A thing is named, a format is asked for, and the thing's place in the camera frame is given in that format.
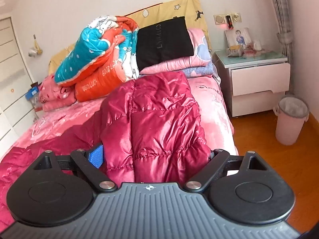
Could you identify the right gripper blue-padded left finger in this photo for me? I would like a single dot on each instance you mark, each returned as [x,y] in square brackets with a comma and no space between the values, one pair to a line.
[88,164]

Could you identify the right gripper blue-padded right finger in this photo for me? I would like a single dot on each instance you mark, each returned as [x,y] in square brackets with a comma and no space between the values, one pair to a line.
[211,171]

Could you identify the crimson puffer down jacket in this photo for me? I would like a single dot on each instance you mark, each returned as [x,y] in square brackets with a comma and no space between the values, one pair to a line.
[149,128]

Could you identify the pink floral bed cover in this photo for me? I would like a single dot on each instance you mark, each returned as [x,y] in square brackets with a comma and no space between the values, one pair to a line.
[206,91]

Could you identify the pink heart folded blanket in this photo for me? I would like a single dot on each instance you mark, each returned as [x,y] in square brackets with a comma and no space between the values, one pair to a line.
[53,96]

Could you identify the white wardrobe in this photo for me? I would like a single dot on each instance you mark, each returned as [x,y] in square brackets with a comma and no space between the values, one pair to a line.
[17,113]

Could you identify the teal and orange folded quilt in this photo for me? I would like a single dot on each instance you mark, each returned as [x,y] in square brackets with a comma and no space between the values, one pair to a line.
[103,58]

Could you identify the lavender folded sheet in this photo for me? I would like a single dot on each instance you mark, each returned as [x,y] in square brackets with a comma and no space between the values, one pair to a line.
[200,71]

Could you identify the pink white nightstand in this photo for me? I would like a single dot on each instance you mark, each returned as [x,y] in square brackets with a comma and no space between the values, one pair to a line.
[254,82]

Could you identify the pink waste bin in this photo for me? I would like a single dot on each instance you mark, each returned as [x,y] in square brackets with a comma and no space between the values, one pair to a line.
[292,112]

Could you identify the pink pillow under cushion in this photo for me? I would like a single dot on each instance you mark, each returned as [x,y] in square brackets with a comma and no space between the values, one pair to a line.
[201,56]

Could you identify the black cushion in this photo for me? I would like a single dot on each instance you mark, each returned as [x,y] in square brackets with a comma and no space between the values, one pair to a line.
[163,41]

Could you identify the small items on nightstand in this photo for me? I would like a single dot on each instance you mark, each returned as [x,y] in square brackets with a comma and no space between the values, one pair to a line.
[245,49]

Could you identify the framed child photo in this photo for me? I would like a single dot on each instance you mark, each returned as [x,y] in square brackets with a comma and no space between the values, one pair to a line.
[241,36]

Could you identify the yellow headboard cover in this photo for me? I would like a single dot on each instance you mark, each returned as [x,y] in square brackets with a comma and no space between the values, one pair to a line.
[190,9]

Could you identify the grey striped curtain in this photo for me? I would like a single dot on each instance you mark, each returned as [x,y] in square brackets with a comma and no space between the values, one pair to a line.
[284,35]

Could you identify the wall hanging ornament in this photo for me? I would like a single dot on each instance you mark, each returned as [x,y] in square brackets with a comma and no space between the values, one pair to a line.
[35,50]

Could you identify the wall socket panel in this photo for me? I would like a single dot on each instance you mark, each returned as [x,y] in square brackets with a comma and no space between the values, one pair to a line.
[227,18]

